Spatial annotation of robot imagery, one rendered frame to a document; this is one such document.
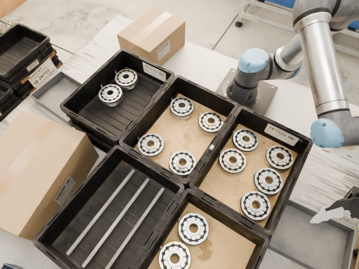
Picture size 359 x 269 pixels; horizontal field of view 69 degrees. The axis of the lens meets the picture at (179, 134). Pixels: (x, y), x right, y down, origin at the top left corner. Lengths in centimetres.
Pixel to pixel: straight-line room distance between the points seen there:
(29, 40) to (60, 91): 81
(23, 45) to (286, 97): 177
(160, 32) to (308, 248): 117
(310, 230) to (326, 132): 56
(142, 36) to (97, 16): 175
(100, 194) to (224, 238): 46
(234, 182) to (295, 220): 30
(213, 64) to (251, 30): 148
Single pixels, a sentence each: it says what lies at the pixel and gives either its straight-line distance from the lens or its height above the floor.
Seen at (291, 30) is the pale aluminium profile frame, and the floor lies 13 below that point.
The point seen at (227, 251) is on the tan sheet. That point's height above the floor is 83.
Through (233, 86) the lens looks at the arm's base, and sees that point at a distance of 128.
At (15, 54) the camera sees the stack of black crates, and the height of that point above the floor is 49.
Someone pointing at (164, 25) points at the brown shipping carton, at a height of 86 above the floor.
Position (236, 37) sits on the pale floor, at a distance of 284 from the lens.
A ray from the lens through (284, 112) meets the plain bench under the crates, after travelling 140.
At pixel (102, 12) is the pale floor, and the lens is 321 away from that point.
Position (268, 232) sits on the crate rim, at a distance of 89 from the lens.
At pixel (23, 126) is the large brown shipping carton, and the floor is 90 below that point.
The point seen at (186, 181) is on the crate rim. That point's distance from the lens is 89.
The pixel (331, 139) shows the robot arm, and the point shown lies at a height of 121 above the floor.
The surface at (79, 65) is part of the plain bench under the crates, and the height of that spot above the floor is 70.
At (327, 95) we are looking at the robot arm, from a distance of 76.
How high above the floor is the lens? 177
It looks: 60 degrees down
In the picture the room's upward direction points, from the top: straight up
